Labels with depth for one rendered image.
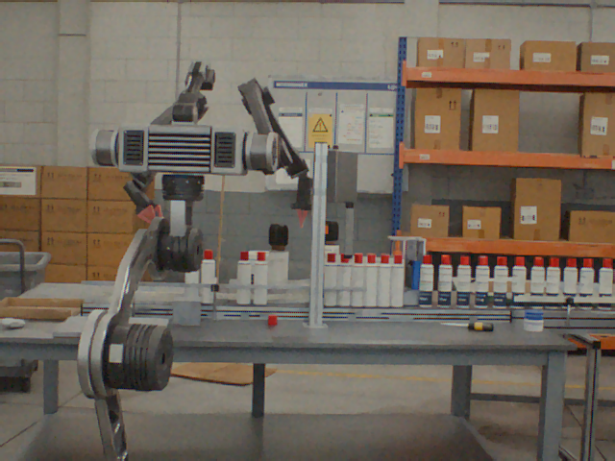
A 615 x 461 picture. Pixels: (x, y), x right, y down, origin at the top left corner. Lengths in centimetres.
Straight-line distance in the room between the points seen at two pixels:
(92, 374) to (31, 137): 626
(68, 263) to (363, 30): 330
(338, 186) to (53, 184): 389
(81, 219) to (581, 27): 457
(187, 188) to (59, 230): 406
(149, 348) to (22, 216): 458
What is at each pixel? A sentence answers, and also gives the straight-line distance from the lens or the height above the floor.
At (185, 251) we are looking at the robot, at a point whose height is 113.
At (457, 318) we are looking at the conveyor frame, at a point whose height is 85.
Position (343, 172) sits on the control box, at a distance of 309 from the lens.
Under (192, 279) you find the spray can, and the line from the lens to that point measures 321.
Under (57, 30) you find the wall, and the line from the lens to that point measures 829.
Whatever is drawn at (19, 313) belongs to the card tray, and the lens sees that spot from 322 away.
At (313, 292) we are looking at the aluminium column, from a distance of 308.
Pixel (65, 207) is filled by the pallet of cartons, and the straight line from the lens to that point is 663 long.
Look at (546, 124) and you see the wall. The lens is 774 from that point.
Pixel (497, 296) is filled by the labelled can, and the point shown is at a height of 93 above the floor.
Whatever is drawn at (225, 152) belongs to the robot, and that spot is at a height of 144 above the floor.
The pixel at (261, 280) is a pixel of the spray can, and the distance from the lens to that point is 321.
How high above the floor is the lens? 138
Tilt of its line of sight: 4 degrees down
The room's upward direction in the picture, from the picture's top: 2 degrees clockwise
